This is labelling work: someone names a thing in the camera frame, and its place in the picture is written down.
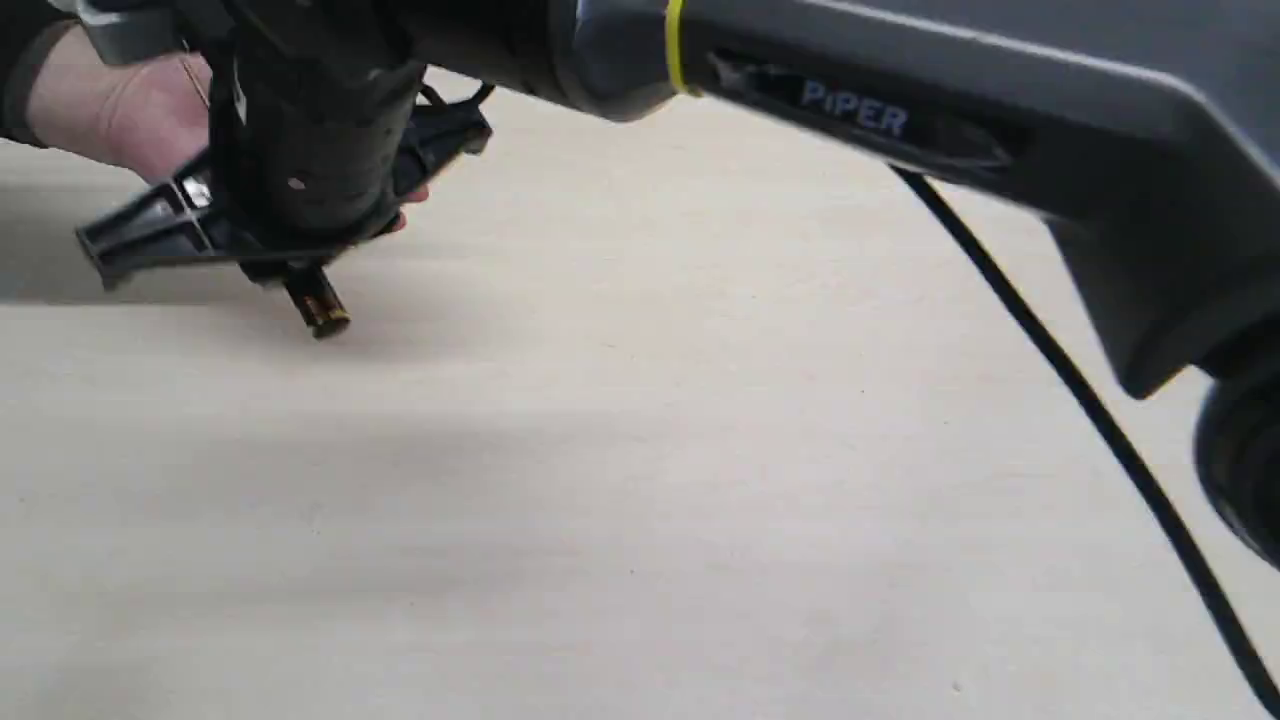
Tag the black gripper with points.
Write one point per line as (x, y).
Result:
(301, 165)

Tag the black and gold screwdriver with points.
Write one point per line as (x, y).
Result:
(316, 300)

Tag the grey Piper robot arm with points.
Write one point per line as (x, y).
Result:
(1142, 133)

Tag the black sleeved forearm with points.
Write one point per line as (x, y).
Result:
(29, 30)

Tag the person's open bare hand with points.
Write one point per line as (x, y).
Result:
(149, 117)

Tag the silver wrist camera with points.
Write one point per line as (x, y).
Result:
(128, 32)

